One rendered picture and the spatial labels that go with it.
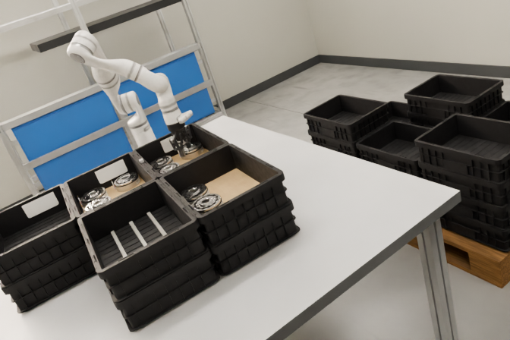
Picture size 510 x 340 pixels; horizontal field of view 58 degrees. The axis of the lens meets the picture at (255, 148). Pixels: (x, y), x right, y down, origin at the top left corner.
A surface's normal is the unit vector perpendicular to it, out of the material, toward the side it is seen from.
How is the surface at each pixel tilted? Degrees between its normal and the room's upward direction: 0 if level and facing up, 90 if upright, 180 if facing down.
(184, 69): 90
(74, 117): 90
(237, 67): 90
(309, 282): 0
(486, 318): 0
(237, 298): 0
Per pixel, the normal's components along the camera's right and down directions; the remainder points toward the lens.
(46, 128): 0.52, 0.21
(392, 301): -0.29, -0.87
